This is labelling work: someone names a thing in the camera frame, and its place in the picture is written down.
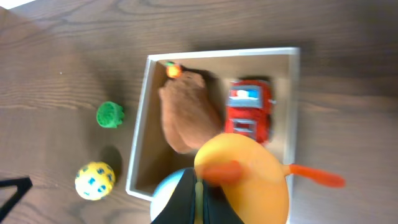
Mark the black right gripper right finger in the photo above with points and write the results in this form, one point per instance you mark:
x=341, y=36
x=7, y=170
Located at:
x=216, y=208

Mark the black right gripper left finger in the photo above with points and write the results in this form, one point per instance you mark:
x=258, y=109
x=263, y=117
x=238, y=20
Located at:
x=173, y=201

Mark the yellow rubber duck toy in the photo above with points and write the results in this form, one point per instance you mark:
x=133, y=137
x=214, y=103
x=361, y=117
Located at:
x=253, y=180

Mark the yellow ball with blue letters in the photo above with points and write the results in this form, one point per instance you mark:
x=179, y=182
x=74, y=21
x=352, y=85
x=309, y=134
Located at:
x=94, y=181

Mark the red toy fire truck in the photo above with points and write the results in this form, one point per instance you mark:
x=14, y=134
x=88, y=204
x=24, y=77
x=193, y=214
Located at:
x=249, y=108

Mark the white cardboard box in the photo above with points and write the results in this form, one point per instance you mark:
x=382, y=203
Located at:
x=153, y=159

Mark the brown plush toy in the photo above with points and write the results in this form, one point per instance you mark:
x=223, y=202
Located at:
x=188, y=117

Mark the green ridged round toy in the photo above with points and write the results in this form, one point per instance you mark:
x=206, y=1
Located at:
x=110, y=115

